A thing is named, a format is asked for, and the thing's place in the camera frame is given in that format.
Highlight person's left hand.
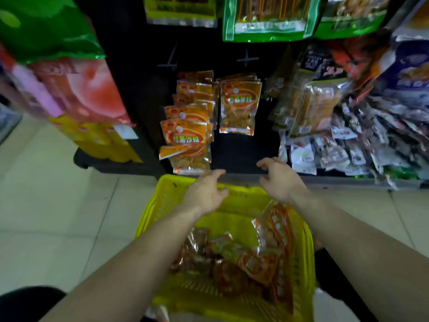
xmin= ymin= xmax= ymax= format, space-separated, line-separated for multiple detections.
xmin=181 ymin=169 xmax=230 ymax=217

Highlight person's right hand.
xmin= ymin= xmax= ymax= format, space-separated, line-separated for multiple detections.
xmin=256 ymin=157 xmax=307 ymax=205

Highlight yellow plastic shopping basket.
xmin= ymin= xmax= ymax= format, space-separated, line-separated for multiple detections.
xmin=134 ymin=174 xmax=317 ymax=322

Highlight pile of orange snack packets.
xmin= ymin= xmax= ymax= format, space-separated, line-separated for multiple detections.
xmin=171 ymin=204 xmax=295 ymax=314

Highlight person's right forearm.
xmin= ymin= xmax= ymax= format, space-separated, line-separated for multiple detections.
xmin=290 ymin=189 xmax=429 ymax=322

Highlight person's left forearm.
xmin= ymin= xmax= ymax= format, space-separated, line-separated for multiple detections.
xmin=40 ymin=206 xmax=202 ymax=322

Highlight person's white left shoe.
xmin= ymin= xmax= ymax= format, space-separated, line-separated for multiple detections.
xmin=146 ymin=305 xmax=170 ymax=322

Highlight blue printed snack bag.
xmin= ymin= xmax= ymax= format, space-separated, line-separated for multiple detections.
xmin=372 ymin=40 xmax=429 ymax=104

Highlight green stick snack packet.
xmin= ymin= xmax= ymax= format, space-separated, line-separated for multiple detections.
xmin=313 ymin=0 xmax=393 ymax=40

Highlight person's black trousers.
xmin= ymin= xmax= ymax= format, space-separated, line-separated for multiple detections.
xmin=0 ymin=248 xmax=379 ymax=322

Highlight strip of orange-beige packets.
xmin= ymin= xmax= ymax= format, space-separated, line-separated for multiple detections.
xmin=268 ymin=68 xmax=353 ymax=136

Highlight pile of small white packets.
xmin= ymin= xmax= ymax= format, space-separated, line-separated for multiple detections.
xmin=278 ymin=97 xmax=429 ymax=191

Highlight black base plinth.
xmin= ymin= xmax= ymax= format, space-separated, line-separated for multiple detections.
xmin=73 ymin=147 xmax=165 ymax=177

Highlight white price card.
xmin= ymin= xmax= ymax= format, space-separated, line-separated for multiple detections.
xmin=112 ymin=123 xmax=139 ymax=140

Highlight hanging yellow red-label packets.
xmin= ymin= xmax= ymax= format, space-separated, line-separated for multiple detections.
xmin=48 ymin=115 xmax=143 ymax=164

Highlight metal peg hook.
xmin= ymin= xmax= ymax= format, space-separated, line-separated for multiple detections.
xmin=157 ymin=43 xmax=178 ymax=71
xmin=236 ymin=48 xmax=260 ymax=67

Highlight pink peach print bag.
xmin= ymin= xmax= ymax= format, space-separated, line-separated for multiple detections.
xmin=28 ymin=58 xmax=136 ymax=128

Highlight green-bordered skewer packet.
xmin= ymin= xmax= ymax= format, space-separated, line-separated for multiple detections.
xmin=222 ymin=0 xmax=322 ymax=43

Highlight yellow-edged dark stick packet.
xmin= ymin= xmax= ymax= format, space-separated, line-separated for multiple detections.
xmin=142 ymin=0 xmax=218 ymax=28

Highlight brown clear flat packet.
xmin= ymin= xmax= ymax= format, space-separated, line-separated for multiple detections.
xmin=390 ymin=3 xmax=429 ymax=42

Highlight white printed sack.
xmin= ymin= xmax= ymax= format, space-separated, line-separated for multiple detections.
xmin=0 ymin=103 xmax=22 ymax=144

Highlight green apple print bag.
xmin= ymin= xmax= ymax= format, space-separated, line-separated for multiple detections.
xmin=0 ymin=0 xmax=106 ymax=65

